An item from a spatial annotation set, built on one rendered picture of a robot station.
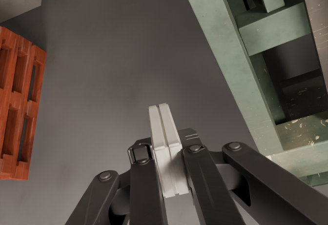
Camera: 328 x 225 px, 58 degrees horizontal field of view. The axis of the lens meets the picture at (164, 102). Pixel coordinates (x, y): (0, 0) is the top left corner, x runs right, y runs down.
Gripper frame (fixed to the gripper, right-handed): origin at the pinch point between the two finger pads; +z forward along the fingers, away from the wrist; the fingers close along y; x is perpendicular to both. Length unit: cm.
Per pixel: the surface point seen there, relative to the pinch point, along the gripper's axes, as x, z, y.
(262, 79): -22, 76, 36
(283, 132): -32, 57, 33
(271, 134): -28, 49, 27
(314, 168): -41, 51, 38
